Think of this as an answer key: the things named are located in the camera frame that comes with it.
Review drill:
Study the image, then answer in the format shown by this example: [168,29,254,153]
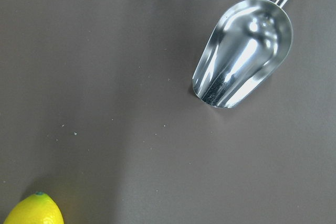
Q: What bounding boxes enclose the steel ice scoop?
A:
[192,0,293,109]

